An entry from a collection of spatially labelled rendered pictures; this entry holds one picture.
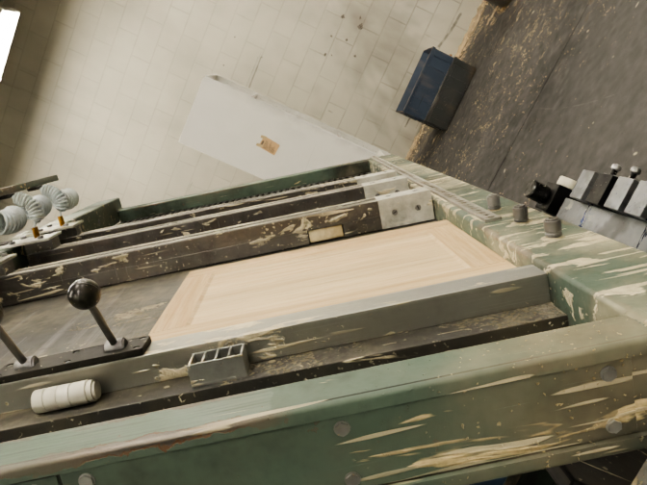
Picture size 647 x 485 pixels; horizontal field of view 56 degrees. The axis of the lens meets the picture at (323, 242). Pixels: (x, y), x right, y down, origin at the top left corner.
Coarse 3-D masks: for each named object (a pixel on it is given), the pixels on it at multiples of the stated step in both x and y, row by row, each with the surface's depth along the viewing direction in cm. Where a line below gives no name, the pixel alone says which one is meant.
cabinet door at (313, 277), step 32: (448, 224) 125; (288, 256) 126; (320, 256) 122; (352, 256) 116; (384, 256) 112; (416, 256) 107; (448, 256) 103; (480, 256) 99; (192, 288) 116; (224, 288) 112; (256, 288) 108; (288, 288) 104; (320, 288) 100; (352, 288) 96; (384, 288) 92; (160, 320) 99; (192, 320) 96; (224, 320) 92
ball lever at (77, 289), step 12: (72, 288) 71; (84, 288) 71; (96, 288) 72; (72, 300) 71; (84, 300) 71; (96, 300) 72; (96, 312) 75; (108, 336) 78; (108, 348) 79; (120, 348) 79
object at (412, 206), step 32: (416, 192) 140; (256, 224) 140; (288, 224) 140; (320, 224) 140; (352, 224) 141; (384, 224) 141; (96, 256) 140; (128, 256) 140; (160, 256) 140; (192, 256) 140; (224, 256) 141; (0, 288) 140; (32, 288) 140; (64, 288) 140
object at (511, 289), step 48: (432, 288) 81; (480, 288) 78; (528, 288) 78; (192, 336) 81; (240, 336) 78; (288, 336) 78; (336, 336) 78; (0, 384) 78; (48, 384) 78; (144, 384) 78
